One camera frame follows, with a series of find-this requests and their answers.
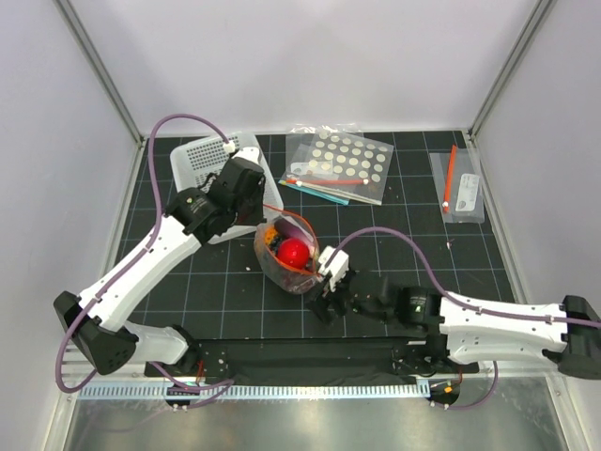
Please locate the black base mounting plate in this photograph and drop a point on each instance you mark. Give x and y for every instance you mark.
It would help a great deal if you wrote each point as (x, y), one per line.
(319, 361)

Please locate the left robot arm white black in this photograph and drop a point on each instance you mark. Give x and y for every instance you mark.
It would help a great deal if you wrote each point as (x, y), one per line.
(96, 320)

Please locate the polka dot zip bag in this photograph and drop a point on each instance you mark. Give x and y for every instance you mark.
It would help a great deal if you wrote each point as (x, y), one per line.
(338, 160)

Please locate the orange toy pineapple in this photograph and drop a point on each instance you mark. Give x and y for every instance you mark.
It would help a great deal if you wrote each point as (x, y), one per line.
(270, 235)

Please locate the left aluminium frame post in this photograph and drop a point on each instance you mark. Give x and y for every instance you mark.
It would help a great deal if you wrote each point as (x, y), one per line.
(77, 28)

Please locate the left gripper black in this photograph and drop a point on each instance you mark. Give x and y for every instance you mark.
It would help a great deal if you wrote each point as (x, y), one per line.
(256, 216)

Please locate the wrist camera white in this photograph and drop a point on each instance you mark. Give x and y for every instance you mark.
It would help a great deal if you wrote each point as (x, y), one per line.
(250, 154)
(333, 266)

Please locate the aluminium frame post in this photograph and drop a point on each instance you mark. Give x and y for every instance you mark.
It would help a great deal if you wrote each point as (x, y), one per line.
(525, 38)
(77, 28)

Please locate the blue zipper clear bag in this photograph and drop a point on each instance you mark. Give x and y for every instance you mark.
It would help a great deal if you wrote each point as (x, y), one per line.
(315, 193)

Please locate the purple eggplant toy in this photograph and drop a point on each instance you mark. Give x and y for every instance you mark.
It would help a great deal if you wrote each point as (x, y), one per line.
(291, 230)

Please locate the perforated metal cable rail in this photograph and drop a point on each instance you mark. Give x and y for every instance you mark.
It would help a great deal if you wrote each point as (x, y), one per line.
(162, 390)

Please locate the orange zipper clear bag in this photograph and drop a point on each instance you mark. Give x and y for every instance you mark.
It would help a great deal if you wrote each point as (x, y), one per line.
(291, 280)

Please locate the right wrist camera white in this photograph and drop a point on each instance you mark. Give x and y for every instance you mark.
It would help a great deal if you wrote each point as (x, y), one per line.
(333, 266)

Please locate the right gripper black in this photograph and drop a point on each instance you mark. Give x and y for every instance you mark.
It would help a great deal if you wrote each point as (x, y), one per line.
(320, 304)

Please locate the red yellow apple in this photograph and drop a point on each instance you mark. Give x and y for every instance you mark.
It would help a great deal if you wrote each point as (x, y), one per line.
(293, 253)

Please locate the right aluminium frame post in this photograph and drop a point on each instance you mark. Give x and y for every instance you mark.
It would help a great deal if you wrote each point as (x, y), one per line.
(525, 38)

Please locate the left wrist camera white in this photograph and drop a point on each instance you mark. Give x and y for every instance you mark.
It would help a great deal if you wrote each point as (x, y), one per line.
(250, 154)

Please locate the white perforated plastic basket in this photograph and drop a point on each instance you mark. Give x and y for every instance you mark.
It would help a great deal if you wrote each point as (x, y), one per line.
(206, 160)

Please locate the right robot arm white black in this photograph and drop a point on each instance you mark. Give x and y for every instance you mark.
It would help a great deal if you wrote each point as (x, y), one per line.
(462, 330)

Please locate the right orange zipper bag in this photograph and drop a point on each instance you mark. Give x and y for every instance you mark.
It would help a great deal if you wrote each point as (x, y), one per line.
(458, 182)

